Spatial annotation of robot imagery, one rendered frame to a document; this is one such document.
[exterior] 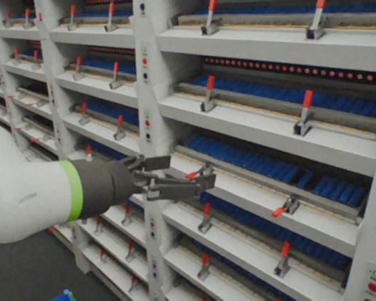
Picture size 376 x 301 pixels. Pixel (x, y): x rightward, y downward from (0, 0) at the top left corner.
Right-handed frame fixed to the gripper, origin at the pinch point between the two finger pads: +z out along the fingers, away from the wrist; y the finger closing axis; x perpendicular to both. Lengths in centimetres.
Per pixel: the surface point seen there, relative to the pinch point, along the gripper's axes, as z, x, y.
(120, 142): 21, -9, -53
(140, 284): 42, -80, -55
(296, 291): 24.8, -27.8, 19.9
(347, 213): 24.5, -4.2, 26.2
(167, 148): 23.1, -4.8, -30.0
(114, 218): 29, -46, -63
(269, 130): 16.8, 10.1, 7.9
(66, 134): 24, -17, -100
